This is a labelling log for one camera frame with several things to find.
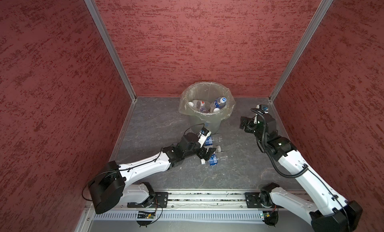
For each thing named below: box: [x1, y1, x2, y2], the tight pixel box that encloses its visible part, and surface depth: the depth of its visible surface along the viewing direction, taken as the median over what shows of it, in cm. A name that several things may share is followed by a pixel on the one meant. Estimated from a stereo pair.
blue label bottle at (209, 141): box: [205, 136, 213, 146], surface depth 91 cm
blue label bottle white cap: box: [213, 96, 227, 112], surface depth 87 cm
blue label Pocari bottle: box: [208, 153, 219, 166], surface depth 84 cm
